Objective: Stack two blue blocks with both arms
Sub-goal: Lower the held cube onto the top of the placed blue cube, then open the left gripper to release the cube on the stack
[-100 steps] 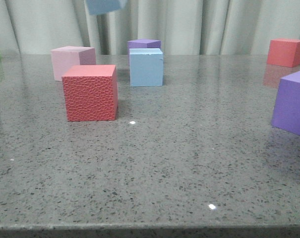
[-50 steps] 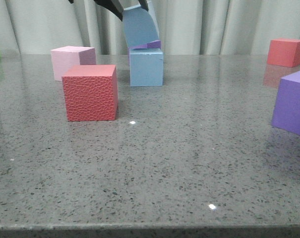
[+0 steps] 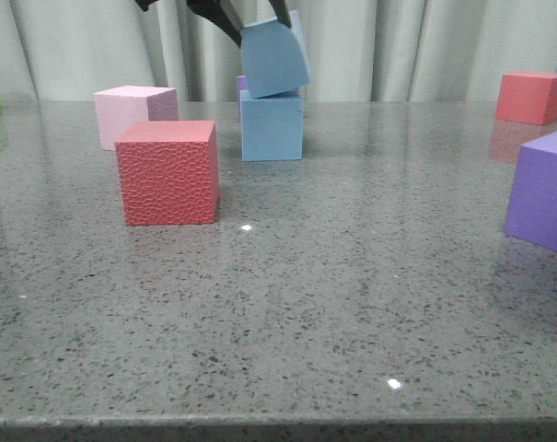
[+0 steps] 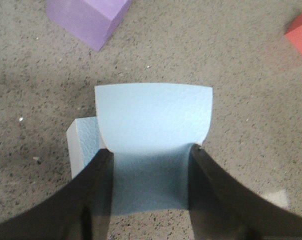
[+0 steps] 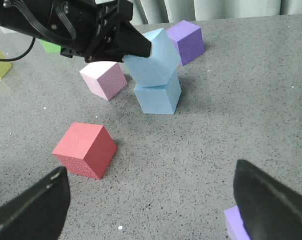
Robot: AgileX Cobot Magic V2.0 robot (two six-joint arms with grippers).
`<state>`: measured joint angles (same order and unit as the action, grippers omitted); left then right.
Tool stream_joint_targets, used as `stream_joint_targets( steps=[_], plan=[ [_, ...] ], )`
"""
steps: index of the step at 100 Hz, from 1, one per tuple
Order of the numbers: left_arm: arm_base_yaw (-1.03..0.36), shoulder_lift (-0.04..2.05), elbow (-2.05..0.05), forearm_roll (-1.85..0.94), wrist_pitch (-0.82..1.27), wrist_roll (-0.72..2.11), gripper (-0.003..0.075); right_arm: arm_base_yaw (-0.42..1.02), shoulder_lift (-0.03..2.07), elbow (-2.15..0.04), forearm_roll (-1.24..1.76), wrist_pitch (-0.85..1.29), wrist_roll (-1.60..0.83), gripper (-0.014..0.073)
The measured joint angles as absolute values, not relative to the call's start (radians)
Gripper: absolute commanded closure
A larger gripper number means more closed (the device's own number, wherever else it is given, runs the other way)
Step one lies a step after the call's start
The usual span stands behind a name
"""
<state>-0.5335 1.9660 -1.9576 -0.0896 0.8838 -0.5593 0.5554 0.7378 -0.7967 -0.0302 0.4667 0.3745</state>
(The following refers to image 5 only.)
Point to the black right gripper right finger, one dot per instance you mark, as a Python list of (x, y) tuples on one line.
[(269, 209)]

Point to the green foam cube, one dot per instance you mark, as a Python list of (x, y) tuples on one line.
[(50, 47)]

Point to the light purple foam cube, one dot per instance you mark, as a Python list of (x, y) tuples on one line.
[(234, 224)]

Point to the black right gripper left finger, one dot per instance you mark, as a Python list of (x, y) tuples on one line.
[(39, 212)]

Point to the near red foam cube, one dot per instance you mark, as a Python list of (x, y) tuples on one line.
[(86, 150)]

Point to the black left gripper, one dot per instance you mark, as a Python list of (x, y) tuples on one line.
[(114, 36)]

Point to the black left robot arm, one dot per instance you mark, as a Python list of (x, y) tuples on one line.
[(63, 22)]

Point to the dark purple foam cube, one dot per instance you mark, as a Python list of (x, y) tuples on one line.
[(188, 40)]

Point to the pink foam cube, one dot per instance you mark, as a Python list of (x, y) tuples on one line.
[(104, 78)]

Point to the light blue foam cube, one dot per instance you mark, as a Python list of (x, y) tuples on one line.
[(161, 99), (157, 69)]

